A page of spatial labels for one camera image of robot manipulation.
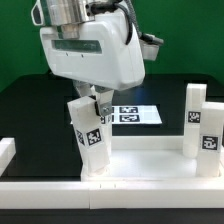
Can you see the white marker base plate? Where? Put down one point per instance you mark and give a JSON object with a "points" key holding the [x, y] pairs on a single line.
{"points": [[133, 114]]}

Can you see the white L-shaped fence wall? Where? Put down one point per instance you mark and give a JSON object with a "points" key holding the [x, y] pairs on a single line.
{"points": [[204, 192]]}

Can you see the white desk tabletop tray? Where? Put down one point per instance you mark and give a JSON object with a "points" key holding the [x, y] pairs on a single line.
{"points": [[146, 158]]}

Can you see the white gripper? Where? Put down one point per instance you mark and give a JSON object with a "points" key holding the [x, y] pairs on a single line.
{"points": [[99, 57]]}

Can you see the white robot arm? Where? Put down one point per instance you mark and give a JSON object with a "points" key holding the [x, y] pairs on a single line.
{"points": [[67, 15]]}

